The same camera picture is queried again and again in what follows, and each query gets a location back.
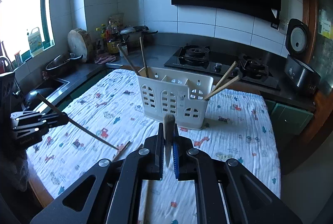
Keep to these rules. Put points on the metal pot with lid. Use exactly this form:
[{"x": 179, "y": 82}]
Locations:
[{"x": 132, "y": 39}]

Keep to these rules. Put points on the white plastic utensil holder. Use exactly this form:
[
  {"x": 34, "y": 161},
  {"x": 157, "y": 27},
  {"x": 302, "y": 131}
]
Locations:
[{"x": 180, "y": 112}]

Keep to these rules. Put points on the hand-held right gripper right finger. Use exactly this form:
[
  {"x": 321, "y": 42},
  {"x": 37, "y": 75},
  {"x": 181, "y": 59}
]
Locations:
[{"x": 176, "y": 161}]

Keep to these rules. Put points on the black rice cooker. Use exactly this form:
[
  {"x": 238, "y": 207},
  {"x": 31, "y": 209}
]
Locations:
[{"x": 299, "y": 73}]

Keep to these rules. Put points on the dark round kettle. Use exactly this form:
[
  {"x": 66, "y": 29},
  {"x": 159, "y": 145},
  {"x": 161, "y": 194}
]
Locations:
[{"x": 31, "y": 99}]

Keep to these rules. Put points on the pink rag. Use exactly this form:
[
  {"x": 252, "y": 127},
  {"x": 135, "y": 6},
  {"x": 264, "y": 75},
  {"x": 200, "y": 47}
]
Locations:
[{"x": 105, "y": 58}]

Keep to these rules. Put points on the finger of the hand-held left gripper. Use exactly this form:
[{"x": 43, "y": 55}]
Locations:
[
  {"x": 39, "y": 117},
  {"x": 33, "y": 133}
]

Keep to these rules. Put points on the round wooden cutting board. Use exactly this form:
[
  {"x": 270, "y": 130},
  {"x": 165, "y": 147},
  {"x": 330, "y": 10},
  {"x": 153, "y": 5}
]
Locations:
[{"x": 78, "y": 43}]

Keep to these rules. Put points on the green capped sauce bottle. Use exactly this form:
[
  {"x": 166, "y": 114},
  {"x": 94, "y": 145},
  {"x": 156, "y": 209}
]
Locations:
[{"x": 103, "y": 32}]

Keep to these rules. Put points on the white cartoon printed cloth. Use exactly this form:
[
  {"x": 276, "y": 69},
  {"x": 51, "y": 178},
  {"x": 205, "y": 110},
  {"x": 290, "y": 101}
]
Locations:
[{"x": 234, "y": 135}]

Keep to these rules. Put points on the dark kitchen counter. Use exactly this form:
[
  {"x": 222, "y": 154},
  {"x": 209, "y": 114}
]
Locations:
[{"x": 156, "y": 54}]

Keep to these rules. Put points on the wall outlet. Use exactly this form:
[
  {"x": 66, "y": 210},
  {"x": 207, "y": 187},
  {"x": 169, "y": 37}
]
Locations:
[{"x": 283, "y": 27}]

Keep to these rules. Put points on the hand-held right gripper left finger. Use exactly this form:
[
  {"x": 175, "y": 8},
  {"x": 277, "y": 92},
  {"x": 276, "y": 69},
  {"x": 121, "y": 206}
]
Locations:
[{"x": 156, "y": 151}]

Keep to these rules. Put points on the metal faucet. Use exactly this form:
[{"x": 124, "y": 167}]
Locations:
[{"x": 5, "y": 64}]

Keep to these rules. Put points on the wooden chopstick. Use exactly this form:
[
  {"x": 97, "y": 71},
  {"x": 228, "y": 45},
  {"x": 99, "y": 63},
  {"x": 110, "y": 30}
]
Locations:
[
  {"x": 225, "y": 75},
  {"x": 91, "y": 134},
  {"x": 127, "y": 58},
  {"x": 143, "y": 57},
  {"x": 169, "y": 135},
  {"x": 223, "y": 86},
  {"x": 122, "y": 150}
]

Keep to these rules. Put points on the kitchen sink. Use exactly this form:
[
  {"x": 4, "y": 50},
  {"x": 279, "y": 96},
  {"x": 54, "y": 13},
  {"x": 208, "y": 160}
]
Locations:
[{"x": 52, "y": 86}]

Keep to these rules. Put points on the large cooking oil bottle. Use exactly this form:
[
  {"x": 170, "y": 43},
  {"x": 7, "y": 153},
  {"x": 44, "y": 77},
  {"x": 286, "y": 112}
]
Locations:
[{"x": 113, "y": 47}]

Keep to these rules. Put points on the small red patterned cloth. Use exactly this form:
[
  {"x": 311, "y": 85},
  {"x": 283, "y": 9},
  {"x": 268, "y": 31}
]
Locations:
[{"x": 45, "y": 75}]

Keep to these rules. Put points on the wooden glass door cabinet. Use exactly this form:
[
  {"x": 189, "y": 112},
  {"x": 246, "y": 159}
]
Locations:
[{"x": 309, "y": 18}]

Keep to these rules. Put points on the green base cabinet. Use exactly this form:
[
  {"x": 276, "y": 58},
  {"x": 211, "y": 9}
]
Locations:
[{"x": 286, "y": 114}]

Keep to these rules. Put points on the detergent bottle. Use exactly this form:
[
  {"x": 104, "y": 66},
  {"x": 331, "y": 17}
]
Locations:
[{"x": 35, "y": 41}]

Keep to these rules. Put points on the black gas stove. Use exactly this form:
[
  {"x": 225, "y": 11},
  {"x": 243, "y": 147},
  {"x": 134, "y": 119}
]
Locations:
[{"x": 182, "y": 60}]

